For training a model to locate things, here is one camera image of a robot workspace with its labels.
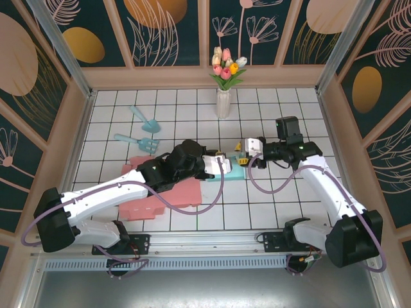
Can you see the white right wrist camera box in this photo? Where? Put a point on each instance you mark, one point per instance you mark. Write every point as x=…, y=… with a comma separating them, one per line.
x=253, y=147

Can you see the teal garden trowel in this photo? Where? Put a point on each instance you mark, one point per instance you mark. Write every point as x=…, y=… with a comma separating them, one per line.
x=151, y=125

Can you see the pink cloth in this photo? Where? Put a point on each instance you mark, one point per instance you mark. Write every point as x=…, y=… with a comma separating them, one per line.
x=189, y=195

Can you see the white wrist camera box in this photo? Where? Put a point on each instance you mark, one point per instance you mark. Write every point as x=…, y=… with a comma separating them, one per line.
x=253, y=147
x=218, y=165

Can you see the aluminium mounting rail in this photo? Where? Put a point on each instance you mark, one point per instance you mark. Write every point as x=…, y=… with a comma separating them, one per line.
x=205, y=240

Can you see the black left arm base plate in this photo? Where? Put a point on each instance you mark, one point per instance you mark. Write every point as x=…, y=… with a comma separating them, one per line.
x=141, y=244

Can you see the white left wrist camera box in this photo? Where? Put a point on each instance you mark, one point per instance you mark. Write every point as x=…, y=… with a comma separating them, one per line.
x=218, y=165

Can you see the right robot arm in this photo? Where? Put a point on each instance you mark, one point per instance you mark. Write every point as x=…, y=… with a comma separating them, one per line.
x=324, y=186

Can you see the aluminium frame post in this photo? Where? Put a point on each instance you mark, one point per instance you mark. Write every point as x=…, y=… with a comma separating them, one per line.
x=340, y=45
x=64, y=51

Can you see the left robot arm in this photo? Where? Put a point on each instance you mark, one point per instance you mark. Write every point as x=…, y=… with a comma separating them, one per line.
x=102, y=195

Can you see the teal garden hand fork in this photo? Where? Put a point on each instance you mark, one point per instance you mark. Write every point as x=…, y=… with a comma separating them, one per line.
x=146, y=145

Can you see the aluminium table edge rail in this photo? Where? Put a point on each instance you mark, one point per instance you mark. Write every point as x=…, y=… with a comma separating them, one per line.
x=75, y=160
x=337, y=128

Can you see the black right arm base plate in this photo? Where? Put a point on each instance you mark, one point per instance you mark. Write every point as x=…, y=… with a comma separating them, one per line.
x=273, y=244

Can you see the white ribbed vase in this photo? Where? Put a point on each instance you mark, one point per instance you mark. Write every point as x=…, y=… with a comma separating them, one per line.
x=223, y=104

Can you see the artificial tulip bouquet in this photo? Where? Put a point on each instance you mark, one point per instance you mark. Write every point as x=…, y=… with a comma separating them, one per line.
x=226, y=69

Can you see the grey metal sheet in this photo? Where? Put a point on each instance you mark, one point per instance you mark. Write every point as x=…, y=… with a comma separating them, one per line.
x=205, y=288

